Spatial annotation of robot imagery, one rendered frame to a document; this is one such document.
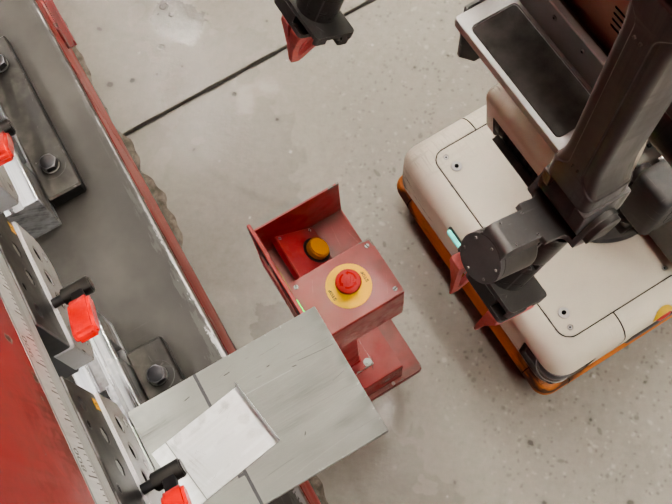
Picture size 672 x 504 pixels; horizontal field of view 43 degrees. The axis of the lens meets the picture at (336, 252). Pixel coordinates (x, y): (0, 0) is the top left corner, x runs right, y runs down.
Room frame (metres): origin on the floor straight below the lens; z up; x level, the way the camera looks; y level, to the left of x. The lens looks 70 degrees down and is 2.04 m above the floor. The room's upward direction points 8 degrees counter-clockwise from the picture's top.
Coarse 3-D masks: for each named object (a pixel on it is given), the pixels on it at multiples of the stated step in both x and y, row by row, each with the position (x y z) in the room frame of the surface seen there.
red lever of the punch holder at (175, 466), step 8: (168, 464) 0.10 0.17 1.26; (176, 464) 0.10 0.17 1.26; (152, 472) 0.10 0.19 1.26; (160, 472) 0.09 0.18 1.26; (168, 472) 0.09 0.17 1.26; (176, 472) 0.09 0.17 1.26; (184, 472) 0.09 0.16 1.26; (152, 480) 0.09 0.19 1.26; (160, 480) 0.09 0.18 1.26; (168, 480) 0.09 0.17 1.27; (176, 480) 0.09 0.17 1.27; (144, 488) 0.08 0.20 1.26; (152, 488) 0.08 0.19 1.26; (160, 488) 0.08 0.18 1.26; (168, 488) 0.08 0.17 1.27; (176, 488) 0.08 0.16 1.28; (184, 488) 0.08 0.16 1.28; (168, 496) 0.07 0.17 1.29; (176, 496) 0.07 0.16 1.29; (184, 496) 0.07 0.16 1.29
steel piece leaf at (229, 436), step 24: (216, 408) 0.19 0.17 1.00; (240, 408) 0.19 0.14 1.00; (192, 432) 0.17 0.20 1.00; (216, 432) 0.16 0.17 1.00; (240, 432) 0.16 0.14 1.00; (264, 432) 0.16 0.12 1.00; (192, 456) 0.14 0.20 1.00; (216, 456) 0.14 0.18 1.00; (240, 456) 0.13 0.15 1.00; (216, 480) 0.11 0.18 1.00
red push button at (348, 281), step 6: (342, 270) 0.41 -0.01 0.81; (348, 270) 0.41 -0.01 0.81; (354, 270) 0.41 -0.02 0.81; (336, 276) 0.40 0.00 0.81; (342, 276) 0.40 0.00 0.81; (348, 276) 0.40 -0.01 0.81; (354, 276) 0.40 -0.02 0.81; (336, 282) 0.39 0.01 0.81; (342, 282) 0.39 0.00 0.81; (348, 282) 0.39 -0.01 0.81; (354, 282) 0.39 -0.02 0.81; (360, 282) 0.39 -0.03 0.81; (342, 288) 0.38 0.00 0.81; (348, 288) 0.38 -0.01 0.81; (354, 288) 0.38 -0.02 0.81
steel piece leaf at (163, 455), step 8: (160, 448) 0.15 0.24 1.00; (168, 448) 0.15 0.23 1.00; (160, 456) 0.14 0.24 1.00; (168, 456) 0.14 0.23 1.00; (160, 464) 0.14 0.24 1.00; (184, 480) 0.11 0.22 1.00; (192, 480) 0.11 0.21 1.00; (192, 488) 0.10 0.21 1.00; (192, 496) 0.09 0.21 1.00; (200, 496) 0.09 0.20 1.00
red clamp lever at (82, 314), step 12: (84, 276) 0.29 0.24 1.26; (72, 288) 0.28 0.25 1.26; (84, 288) 0.28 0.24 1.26; (60, 300) 0.27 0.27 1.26; (72, 300) 0.26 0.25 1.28; (84, 300) 0.25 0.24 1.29; (72, 312) 0.24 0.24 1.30; (84, 312) 0.24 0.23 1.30; (72, 324) 0.23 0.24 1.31; (84, 324) 0.22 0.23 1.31; (96, 324) 0.22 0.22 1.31; (84, 336) 0.21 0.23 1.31
